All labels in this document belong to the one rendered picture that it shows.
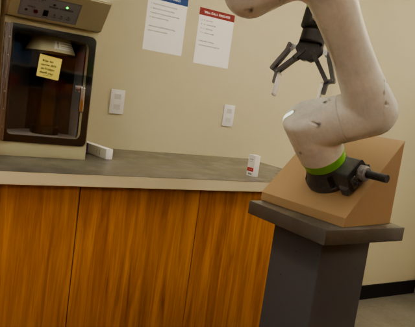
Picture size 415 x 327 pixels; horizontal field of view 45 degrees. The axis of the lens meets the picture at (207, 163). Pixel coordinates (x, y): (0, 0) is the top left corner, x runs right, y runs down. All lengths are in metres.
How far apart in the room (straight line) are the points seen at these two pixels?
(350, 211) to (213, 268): 0.76
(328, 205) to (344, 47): 0.45
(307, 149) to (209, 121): 1.32
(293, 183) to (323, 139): 0.25
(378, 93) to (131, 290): 1.08
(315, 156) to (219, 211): 0.64
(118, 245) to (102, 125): 0.80
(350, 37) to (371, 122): 0.23
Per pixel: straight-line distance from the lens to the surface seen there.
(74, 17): 1.83
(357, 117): 1.30
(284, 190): 1.52
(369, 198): 1.43
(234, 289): 2.05
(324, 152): 1.36
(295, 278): 1.47
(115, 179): 1.64
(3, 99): 1.82
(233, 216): 1.94
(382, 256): 3.81
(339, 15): 1.16
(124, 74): 2.40
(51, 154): 1.88
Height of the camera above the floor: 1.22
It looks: 7 degrees down
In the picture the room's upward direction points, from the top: 8 degrees clockwise
